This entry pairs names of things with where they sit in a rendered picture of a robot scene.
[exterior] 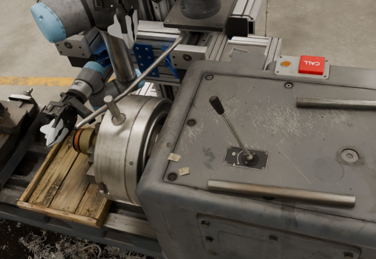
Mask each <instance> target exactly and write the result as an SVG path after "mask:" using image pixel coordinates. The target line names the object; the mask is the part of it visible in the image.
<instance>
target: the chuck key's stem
mask: <svg viewBox="0 0 376 259"><path fill-rule="evenodd" d="M104 102H105V104H106V105H107V106H108V107H109V111H110V112H111V114H112V116H114V117H115V118H116V120H117V122H119V121H120V120H122V118H121V116H120V110H119V109H118V107H117V105H116V103H115V101H114V99H113V97H112V96H110V95H108V96H106V97H105V98H104Z"/></svg>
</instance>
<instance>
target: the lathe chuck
mask: <svg viewBox="0 0 376 259"><path fill-rule="evenodd" d="M127 96H128V97H127ZM127 96H125V97H124V98H122V99H121V100H120V101H118V102H117V103H116V105H117V107H118V109H119V110H120V114H123V115H124V116H125V120H124V121H123V122H122V123H121V124H114V122H113V118H114V116H112V114H111V112H110V111H109V109H108V110H107V111H106V114H105V116H104V118H103V119H102V122H101V125H100V128H99V130H98V134H97V138H96V144H95V152H94V161H93V166H94V174H95V180H96V183H100V182H103V183H104V184H105V185H106V187H107V190H108V193H107V192H105V191H103V190H100V193H101V195H102V196H103V197H104V198H106V199H108V200H113V201H118V202H121V203H126V204H131V205H134V204H133V203H132V201H131V200H130V198H129V196H128V192H127V190H126V183H125V159H126V151H127V147H128V141H129V137H130V133H131V130H132V127H133V125H134V122H135V119H136V118H137V115H138V114H139V112H140V110H141V108H142V107H143V105H144V104H145V103H146V102H147V101H148V100H150V99H151V98H153V96H145V95H136V94H131V93H129V94H128V95H127Z"/></svg>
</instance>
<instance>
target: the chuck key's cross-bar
mask: <svg viewBox="0 0 376 259"><path fill-rule="evenodd" d="M181 41H182V38H181V37H179V38H178V39H177V40H176V41H175V42H174V43H173V44H172V45H171V46H170V47H169V48H168V49H166V50H165V51H164V52H163V53H162V54H161V55H160V56H159V57H158V58H157V59H156V60H155V61H154V62H153V63H152V64H151V65H150V66H149V67H148V68H147V69H146V70H145V71H144V72H143V73H142V74H141V75H140V76H139V77H138V78H137V79H136V80H135V81H134V82H133V83H132V84H131V85H130V86H129V87H128V88H127V89H126V90H125V91H124V92H123V93H121V94H120V95H118V96H117V97H115V98H114V101H115V103H117V102H118V101H120V100H121V99H122V98H124V97H125V96H127V95H128V94H129V93H130V92H131V91H132V90H133V89H134V88H135V87H136V86H137V85H138V84H139V83H140V82H141V81H142V80H143V79H144V78H145V77H146V76H147V75H148V74H149V73H150V72H151V71H152V70H153V69H154V68H155V67H156V66H157V65H158V64H159V63H160V62H161V61H162V60H163V59H164V58H165V57H166V56H167V55H168V54H169V53H170V52H171V51H172V50H173V49H174V48H175V47H176V46H177V45H178V44H179V43H180V42H181ZM108 108H109V107H108V106H107V105H106V104H105V105H104V106H102V107H101V108H99V109H98V110H97V111H95V112H94V113H92V114H91V115H89V116H88V117H86V118H85V119H83V120H82V121H81V122H79V123H78V124H76V125H75V127H76V128H77V129H79V128H81V127H82V126H84V125H85V124H87V123H88V122H89V121H91V120H92V119H94V118H95V117H96V116H98V115H99V114H101V113H102V112H104V111H105V110H107V109H108Z"/></svg>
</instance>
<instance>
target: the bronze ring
mask: <svg viewBox="0 0 376 259"><path fill-rule="evenodd" d="M96 138H97V134H96V133H95V128H79V129H78V130H77V131H76V132H75V133H74V136H73V141H72V144H73V148H74V150H75V151H76V152H79V153H83V154H85V155H87V151H88V150H89V148H90V146H92V145H94V146H95V144H96Z"/></svg>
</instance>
